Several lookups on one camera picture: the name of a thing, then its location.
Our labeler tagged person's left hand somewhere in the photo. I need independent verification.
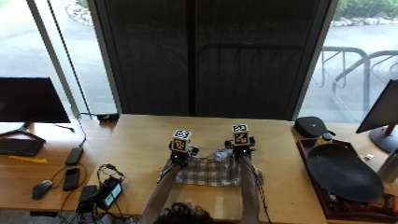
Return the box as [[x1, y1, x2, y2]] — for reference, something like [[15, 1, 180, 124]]
[[168, 140, 200, 167]]

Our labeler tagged dark wooden tray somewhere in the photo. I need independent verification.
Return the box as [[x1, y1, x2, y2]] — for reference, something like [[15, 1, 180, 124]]
[[296, 137, 398, 223]]

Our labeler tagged plaid checked cloth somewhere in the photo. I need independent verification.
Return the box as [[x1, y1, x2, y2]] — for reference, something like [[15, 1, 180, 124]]
[[157, 147, 265, 189]]

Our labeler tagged black glove cable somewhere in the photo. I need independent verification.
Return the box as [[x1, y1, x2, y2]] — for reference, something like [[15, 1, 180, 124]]
[[251, 160, 275, 224]]

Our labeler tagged white marker cube on right glove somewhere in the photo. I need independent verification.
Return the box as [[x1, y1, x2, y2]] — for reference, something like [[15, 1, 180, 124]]
[[231, 123, 252, 147]]

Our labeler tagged grey metal bike rack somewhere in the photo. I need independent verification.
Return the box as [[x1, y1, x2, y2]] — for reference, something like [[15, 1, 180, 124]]
[[332, 49, 398, 96], [316, 46, 372, 117]]

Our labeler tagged black zip case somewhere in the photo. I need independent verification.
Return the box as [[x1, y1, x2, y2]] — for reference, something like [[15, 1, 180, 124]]
[[295, 116, 337, 139]]

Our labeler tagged black V-shaped monitor stand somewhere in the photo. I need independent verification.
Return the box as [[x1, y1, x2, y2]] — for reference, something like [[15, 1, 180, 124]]
[[0, 121, 48, 143]]

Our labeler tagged dark mesh window screen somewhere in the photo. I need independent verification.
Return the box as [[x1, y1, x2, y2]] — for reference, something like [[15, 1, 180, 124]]
[[87, 0, 339, 121]]

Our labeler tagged black oval plate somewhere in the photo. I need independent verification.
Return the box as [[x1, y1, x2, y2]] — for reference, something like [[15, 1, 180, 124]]
[[307, 143, 386, 203]]

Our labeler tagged white marker cube on left glove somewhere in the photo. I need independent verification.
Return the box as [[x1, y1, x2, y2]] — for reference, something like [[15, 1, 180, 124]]
[[171, 129, 193, 154]]

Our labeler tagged yellow flat strip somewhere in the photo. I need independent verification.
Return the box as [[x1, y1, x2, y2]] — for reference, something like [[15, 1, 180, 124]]
[[8, 155, 50, 164]]

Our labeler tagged small bottle with yellow label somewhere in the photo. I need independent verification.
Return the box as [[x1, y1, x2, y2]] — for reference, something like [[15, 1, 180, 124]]
[[317, 133, 336, 146]]

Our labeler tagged grey window frame post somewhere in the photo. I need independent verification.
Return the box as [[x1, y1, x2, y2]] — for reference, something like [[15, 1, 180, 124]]
[[26, 0, 82, 117]]

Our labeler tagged black monitor with round stand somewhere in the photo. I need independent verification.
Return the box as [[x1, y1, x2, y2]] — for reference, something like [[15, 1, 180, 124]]
[[355, 78, 398, 134]]

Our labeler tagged black keyboard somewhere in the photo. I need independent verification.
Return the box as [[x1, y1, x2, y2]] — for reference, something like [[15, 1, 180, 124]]
[[0, 137, 47, 158]]

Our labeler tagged small black box with cable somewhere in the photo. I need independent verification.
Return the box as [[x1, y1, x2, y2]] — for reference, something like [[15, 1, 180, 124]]
[[96, 113, 122, 123]]

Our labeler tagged orange packet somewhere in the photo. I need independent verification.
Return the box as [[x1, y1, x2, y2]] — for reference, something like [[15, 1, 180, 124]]
[[368, 193, 398, 213]]

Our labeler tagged white marker cube on glove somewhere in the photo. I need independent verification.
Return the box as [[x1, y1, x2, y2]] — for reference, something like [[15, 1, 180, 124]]
[[171, 129, 193, 154], [231, 123, 252, 147]]

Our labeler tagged black blind cord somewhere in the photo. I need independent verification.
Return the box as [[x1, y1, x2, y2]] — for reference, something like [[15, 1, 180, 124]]
[[47, 0, 94, 116]]

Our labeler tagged round grey monitor stand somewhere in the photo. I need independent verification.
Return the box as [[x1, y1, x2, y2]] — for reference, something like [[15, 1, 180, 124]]
[[369, 124, 398, 154]]

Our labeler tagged black phone with dark screen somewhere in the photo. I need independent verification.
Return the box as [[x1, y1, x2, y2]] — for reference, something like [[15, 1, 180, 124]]
[[63, 166, 82, 192]]

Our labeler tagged black power adapter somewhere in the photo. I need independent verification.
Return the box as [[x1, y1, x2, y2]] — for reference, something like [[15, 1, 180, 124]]
[[64, 147, 86, 166]]

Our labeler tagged black power bank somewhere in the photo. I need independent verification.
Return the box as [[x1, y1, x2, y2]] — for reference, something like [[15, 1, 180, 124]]
[[76, 184, 100, 215]]

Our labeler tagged person's right hand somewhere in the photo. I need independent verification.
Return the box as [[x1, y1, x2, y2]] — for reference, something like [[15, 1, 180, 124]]
[[224, 137, 257, 158]]

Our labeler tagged black computer monitor with V-stand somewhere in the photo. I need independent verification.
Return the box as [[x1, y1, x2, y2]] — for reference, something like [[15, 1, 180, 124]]
[[0, 77, 72, 124]]

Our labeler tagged smartphone with lit screen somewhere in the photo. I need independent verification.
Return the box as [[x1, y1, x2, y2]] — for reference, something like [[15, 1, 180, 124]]
[[96, 176, 124, 210]]

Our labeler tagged black computer mouse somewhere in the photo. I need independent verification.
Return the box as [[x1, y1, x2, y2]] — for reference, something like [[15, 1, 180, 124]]
[[31, 179, 55, 201]]

